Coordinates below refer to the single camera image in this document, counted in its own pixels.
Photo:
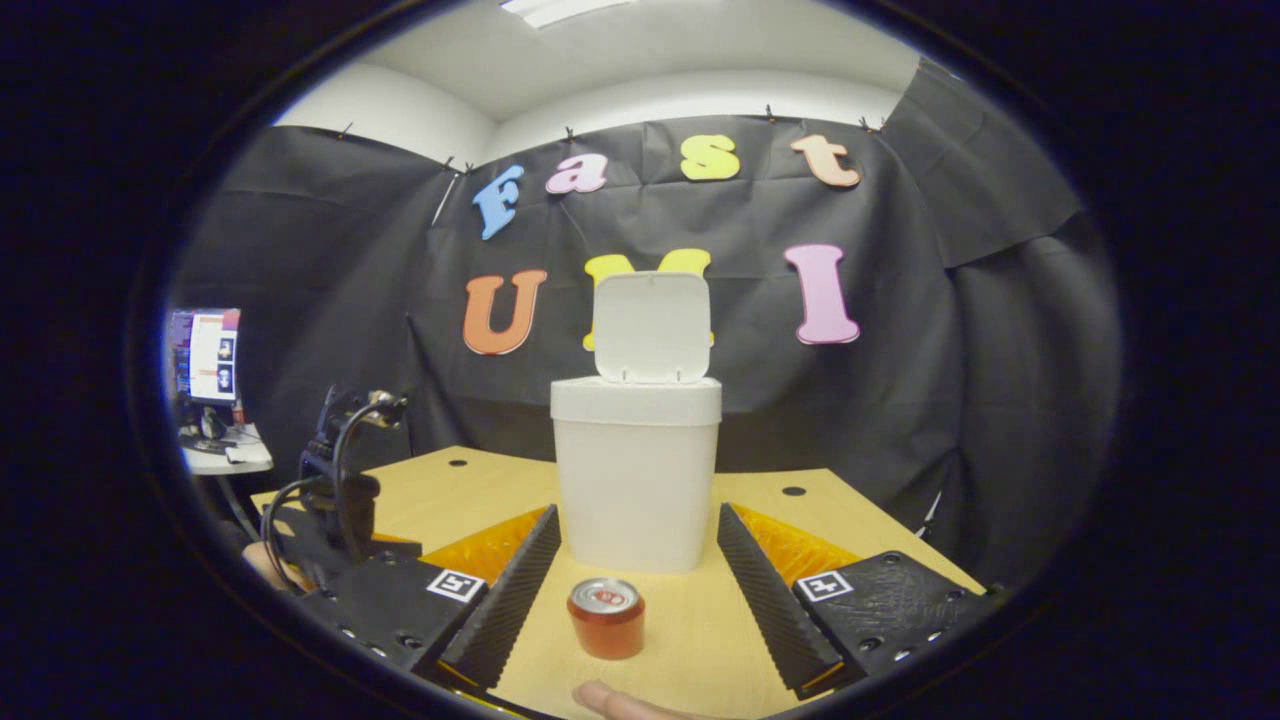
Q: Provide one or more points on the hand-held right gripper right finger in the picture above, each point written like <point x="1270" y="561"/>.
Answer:
<point x="765" y="600"/>

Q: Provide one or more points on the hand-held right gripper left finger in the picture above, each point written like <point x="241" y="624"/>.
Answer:
<point x="515" y="600"/>

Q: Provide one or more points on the red pop can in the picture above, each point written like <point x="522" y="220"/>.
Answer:
<point x="606" y="625"/>

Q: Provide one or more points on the white desktop garbage bin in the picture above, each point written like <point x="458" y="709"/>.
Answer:
<point x="635" y="480"/>

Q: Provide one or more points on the wooden desktop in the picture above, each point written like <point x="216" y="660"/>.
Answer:
<point x="700" y="620"/>

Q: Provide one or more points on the white side table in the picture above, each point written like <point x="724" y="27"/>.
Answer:
<point x="235" y="460"/>

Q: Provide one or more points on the computer monitor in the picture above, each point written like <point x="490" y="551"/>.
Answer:
<point x="212" y="355"/>

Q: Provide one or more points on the ceiling light panel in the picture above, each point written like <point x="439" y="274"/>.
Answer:
<point x="565" y="10"/>

